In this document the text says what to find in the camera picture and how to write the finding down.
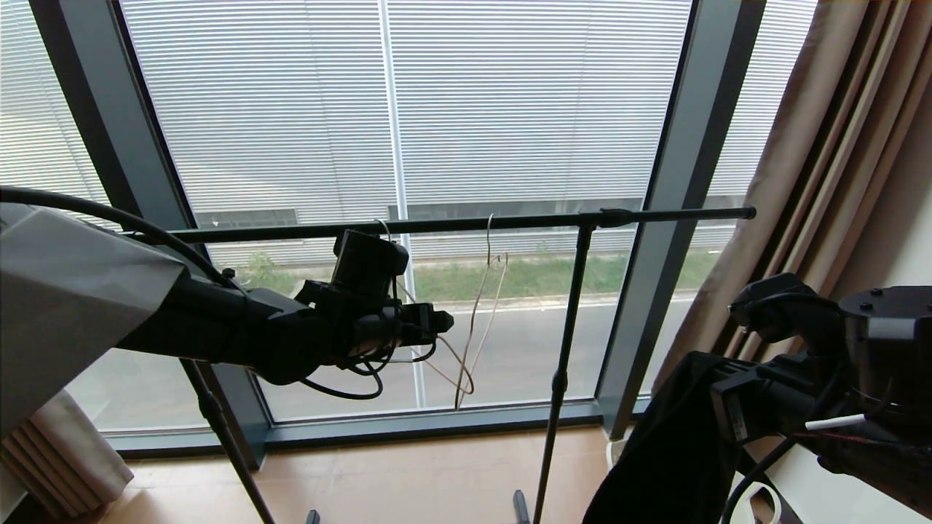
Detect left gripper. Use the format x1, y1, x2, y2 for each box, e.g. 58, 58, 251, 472
341, 303, 441, 360

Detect black shorts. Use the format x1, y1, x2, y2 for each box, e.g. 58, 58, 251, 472
582, 351, 745, 524

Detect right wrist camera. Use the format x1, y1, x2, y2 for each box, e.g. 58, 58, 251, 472
727, 272, 847, 344

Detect window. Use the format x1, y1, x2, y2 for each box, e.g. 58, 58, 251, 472
0, 0, 821, 460

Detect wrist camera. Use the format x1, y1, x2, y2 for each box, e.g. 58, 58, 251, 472
294, 229, 411, 308
727, 272, 847, 344

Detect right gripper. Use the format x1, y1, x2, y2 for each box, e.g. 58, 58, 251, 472
708, 362, 803, 446

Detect white laundry basket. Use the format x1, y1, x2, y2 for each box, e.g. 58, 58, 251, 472
605, 434, 785, 524

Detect pink clothes hanger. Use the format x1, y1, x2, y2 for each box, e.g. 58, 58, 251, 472
454, 213, 510, 410
374, 217, 475, 398

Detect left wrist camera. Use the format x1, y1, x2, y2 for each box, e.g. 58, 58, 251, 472
294, 229, 411, 308

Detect brown curtain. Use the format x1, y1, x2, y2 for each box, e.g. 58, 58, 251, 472
651, 0, 932, 399
0, 389, 136, 519

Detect black clothes rack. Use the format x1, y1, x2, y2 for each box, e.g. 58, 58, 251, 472
119, 206, 759, 524

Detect black cable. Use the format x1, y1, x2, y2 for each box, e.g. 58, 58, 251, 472
719, 435, 796, 524
0, 185, 235, 289
297, 339, 439, 402

